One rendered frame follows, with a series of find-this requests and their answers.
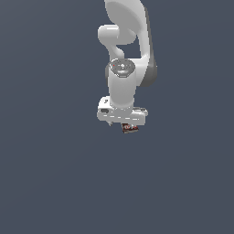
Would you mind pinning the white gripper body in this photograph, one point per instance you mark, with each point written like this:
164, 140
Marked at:
121, 114

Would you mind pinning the small red dark box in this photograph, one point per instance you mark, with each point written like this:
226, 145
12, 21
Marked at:
129, 129

